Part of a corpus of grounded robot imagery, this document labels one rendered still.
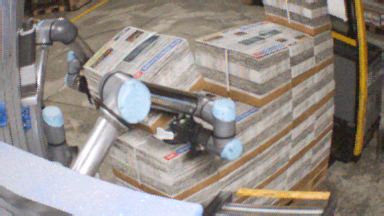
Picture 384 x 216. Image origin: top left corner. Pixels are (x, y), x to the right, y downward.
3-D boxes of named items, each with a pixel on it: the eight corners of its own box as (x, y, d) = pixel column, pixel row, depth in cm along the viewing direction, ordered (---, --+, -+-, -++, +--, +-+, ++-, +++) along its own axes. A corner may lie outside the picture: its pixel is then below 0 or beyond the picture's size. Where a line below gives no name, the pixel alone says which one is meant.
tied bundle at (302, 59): (236, 69, 335) (233, 28, 325) (268, 56, 354) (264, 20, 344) (292, 89, 311) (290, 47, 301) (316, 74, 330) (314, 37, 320)
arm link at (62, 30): (73, 12, 241) (108, 54, 284) (57, 14, 245) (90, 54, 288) (63, 34, 237) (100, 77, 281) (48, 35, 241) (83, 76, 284)
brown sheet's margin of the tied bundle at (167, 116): (128, 124, 255) (123, 116, 252) (177, 76, 267) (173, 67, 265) (154, 135, 244) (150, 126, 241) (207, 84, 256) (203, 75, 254)
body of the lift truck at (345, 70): (302, 137, 443) (300, 34, 410) (331, 112, 479) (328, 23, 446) (360, 157, 399) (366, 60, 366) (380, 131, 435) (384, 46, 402)
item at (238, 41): (193, 41, 307) (193, 39, 306) (232, 29, 325) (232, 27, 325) (256, 59, 283) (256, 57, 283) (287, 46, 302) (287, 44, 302)
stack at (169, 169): (133, 256, 311) (104, 131, 277) (264, 184, 388) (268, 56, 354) (182, 280, 287) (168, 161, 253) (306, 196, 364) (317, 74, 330)
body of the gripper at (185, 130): (181, 110, 240) (206, 120, 232) (188, 128, 245) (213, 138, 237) (166, 124, 237) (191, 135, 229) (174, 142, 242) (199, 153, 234)
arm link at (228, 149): (244, 135, 224) (243, 157, 227) (221, 125, 231) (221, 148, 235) (228, 143, 219) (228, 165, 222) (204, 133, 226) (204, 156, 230)
